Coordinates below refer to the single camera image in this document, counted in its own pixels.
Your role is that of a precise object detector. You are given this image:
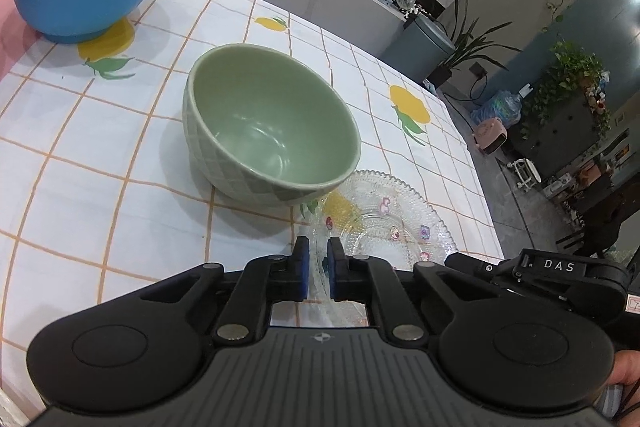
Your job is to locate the grey-blue trash bin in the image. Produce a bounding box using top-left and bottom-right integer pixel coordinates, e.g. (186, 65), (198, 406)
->
(381, 14), (456, 83)

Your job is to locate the person right hand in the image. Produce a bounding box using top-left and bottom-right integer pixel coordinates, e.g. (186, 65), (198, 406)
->
(598, 350), (640, 427)

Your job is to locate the bushy green plant on cabinet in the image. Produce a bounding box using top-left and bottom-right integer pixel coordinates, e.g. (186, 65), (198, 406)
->
(520, 40), (611, 140)

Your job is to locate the checkered lemon tablecloth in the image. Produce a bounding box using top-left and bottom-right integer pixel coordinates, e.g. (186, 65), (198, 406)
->
(0, 0), (504, 413)

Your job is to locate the pink small heater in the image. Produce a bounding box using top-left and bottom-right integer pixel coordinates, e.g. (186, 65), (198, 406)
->
(473, 117), (508, 155)

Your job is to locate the white small stool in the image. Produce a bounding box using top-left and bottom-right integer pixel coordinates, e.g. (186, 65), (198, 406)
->
(506, 158), (541, 192)

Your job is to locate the pink restaurant print mat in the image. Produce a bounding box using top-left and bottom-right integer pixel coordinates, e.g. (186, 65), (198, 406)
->
(0, 0), (51, 78)

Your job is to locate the blue water bottle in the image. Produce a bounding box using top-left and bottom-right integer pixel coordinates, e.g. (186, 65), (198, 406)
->
(471, 90), (523, 129)

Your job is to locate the large clear glass plate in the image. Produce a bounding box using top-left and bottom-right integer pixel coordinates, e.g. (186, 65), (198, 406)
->
(299, 170), (458, 327)

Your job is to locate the green ceramic bowl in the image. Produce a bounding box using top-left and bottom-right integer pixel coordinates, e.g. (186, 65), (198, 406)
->
(182, 43), (361, 207)

